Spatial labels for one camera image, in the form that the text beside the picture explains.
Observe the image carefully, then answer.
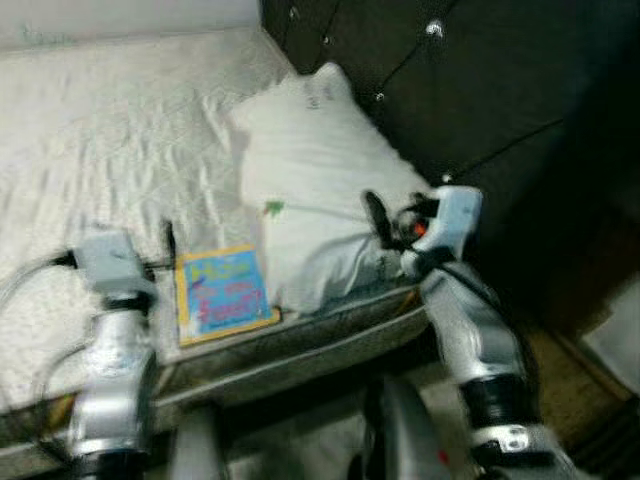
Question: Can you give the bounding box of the brown doormat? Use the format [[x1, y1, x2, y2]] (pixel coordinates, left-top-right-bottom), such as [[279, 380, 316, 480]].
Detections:
[[520, 325, 640, 479]]

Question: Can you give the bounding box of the robot leg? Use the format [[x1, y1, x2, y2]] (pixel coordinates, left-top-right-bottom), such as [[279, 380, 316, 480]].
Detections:
[[165, 405, 229, 480], [345, 375, 456, 480]]

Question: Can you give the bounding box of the robot left leg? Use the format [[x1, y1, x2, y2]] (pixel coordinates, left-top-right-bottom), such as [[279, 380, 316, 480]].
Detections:
[[165, 405, 229, 480]]

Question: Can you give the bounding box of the grey patterned mattress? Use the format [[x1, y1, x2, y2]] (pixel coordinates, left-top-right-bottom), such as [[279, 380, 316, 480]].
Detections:
[[0, 28, 446, 479]]

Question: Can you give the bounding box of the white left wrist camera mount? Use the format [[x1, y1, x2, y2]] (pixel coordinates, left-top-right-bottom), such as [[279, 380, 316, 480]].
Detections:
[[72, 230, 156, 299]]

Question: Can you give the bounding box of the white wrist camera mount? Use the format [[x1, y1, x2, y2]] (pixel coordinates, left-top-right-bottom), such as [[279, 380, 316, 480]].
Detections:
[[72, 230, 156, 299], [420, 187, 484, 263]]

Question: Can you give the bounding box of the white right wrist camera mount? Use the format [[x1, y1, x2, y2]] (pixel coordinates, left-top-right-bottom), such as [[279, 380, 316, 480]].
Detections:
[[420, 187, 484, 263]]

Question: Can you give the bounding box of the white pillow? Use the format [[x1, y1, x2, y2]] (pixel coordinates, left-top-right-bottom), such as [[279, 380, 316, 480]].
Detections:
[[228, 62, 433, 316]]

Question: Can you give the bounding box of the black tufted headboard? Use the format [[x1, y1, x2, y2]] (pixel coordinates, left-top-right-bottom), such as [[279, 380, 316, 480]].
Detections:
[[260, 0, 640, 331]]

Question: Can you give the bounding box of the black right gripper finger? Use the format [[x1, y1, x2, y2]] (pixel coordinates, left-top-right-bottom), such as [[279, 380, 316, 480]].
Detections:
[[362, 190, 395, 251]]

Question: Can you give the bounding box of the robot right leg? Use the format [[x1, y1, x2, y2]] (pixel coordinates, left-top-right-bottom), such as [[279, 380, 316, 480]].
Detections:
[[345, 375, 456, 480]]

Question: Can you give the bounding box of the colourful children's book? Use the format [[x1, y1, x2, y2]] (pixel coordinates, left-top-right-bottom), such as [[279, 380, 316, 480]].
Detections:
[[175, 244, 282, 348]]

